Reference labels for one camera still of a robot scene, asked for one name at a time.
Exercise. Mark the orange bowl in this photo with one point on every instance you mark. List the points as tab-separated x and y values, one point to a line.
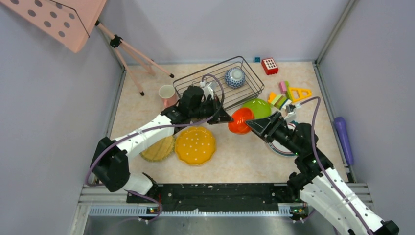
238	125

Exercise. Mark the yellow polka dot plate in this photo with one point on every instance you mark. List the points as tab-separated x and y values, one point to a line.
195	146

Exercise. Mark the yellow triangle toy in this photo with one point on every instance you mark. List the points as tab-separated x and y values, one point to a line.
298	94

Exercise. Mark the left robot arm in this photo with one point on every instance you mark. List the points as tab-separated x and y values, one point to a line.
111	159

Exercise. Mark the colourful toy block stack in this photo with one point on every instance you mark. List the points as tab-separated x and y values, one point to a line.
279	101

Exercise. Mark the pink perforated stand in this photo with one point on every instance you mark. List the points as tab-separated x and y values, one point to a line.
71	23

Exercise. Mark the purple handle tool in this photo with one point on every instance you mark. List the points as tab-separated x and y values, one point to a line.
340	126

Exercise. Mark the round bamboo tray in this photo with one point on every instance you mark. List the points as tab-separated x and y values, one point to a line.
160	150

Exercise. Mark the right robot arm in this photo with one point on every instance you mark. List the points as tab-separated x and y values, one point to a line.
318	183

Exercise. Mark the black wire dish rack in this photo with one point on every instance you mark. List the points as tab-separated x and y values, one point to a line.
252	87

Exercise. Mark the pink mug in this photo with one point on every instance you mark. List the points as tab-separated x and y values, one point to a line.
168	95

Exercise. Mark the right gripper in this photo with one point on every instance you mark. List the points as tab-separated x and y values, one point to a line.
268	124

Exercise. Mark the pink toy block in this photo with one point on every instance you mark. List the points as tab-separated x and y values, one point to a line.
283	86

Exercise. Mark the red toy block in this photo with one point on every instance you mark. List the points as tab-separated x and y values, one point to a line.
269	65

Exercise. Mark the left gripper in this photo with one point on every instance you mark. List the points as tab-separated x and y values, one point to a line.
218	116

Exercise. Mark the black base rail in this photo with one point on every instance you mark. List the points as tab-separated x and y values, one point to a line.
245	197

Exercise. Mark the blue red patterned bowl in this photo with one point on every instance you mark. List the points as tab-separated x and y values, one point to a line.
235	78

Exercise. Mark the white plate green rim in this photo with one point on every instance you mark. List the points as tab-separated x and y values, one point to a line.
279	148

